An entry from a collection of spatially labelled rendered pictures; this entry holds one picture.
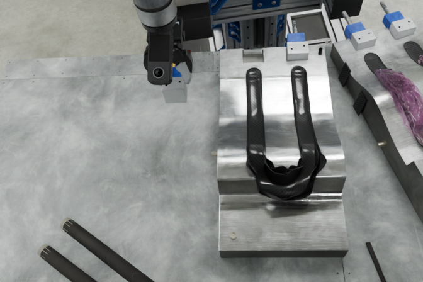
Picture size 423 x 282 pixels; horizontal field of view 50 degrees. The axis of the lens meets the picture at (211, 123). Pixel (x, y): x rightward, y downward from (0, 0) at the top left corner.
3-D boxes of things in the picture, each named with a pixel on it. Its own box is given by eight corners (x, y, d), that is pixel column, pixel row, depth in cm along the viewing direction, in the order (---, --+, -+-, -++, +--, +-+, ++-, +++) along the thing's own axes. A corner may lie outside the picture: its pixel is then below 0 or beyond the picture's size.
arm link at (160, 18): (172, 12, 81) (128, 14, 82) (176, 29, 85) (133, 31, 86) (175, -18, 85) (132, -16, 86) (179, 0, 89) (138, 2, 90)
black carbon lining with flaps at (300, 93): (244, 72, 113) (243, 48, 105) (309, 70, 112) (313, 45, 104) (247, 205, 96) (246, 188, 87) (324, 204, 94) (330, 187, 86)
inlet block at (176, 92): (169, 59, 113) (165, 45, 108) (189, 58, 113) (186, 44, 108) (165, 103, 106) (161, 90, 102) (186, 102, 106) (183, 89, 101)
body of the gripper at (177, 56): (187, 35, 100) (179, -6, 89) (185, 67, 95) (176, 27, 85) (152, 36, 100) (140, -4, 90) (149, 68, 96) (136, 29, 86)
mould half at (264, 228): (222, 70, 123) (218, 37, 111) (320, 67, 120) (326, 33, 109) (220, 257, 97) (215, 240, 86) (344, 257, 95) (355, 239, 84)
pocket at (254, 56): (242, 57, 118) (242, 48, 114) (263, 56, 117) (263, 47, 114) (243, 72, 115) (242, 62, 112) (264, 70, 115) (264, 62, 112)
